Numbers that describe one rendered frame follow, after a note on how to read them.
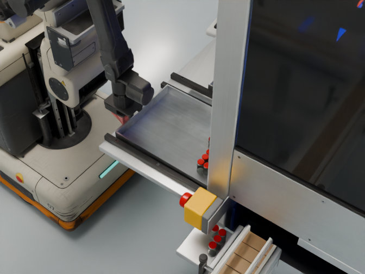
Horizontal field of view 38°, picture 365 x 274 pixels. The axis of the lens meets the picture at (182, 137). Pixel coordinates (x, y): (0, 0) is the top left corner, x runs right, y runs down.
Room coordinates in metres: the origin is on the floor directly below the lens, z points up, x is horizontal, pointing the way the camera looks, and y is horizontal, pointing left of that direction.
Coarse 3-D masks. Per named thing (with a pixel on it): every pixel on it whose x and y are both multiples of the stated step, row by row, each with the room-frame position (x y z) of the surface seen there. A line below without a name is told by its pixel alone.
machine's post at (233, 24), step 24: (240, 0) 0.76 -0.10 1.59; (240, 24) 0.76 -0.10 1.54; (216, 48) 0.79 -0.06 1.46; (240, 48) 0.76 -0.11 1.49; (216, 72) 0.79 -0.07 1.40; (240, 72) 0.76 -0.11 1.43; (216, 96) 0.78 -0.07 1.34; (240, 96) 0.76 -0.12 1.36; (216, 120) 0.78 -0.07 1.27; (216, 144) 0.78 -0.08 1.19; (216, 168) 0.78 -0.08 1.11; (216, 192) 0.77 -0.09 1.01
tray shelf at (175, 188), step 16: (208, 48) 1.50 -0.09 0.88; (192, 64) 1.41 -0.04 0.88; (208, 64) 1.41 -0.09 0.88; (192, 80) 1.33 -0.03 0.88; (208, 80) 1.33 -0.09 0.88; (128, 160) 0.98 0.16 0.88; (144, 176) 0.93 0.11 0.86; (160, 176) 0.92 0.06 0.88; (176, 192) 0.87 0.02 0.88; (192, 192) 0.86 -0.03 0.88
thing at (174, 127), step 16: (160, 96) 1.24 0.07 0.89; (176, 96) 1.25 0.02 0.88; (144, 112) 1.17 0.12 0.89; (160, 112) 1.18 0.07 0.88; (176, 112) 1.18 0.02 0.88; (192, 112) 1.18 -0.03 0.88; (208, 112) 1.17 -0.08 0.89; (128, 128) 1.10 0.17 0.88; (144, 128) 1.11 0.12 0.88; (160, 128) 1.11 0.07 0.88; (176, 128) 1.11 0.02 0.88; (192, 128) 1.11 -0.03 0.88; (208, 128) 1.11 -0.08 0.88; (128, 144) 1.03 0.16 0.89; (144, 144) 1.04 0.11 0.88; (160, 144) 1.04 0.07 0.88; (176, 144) 1.04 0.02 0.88; (192, 144) 1.04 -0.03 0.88; (160, 160) 0.96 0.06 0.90; (176, 160) 0.98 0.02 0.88; (192, 160) 0.98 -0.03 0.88; (192, 176) 0.90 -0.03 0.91
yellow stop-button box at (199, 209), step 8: (200, 192) 0.76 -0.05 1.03; (208, 192) 0.76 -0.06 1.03; (192, 200) 0.73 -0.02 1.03; (200, 200) 0.73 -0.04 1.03; (208, 200) 0.73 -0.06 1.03; (216, 200) 0.73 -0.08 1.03; (184, 208) 0.72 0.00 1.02; (192, 208) 0.71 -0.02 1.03; (200, 208) 0.71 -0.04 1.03; (208, 208) 0.71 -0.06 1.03; (216, 208) 0.71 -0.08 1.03; (184, 216) 0.72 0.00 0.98; (192, 216) 0.70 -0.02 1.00; (200, 216) 0.69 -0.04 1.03; (208, 216) 0.69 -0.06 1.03; (192, 224) 0.70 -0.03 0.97; (200, 224) 0.69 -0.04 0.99
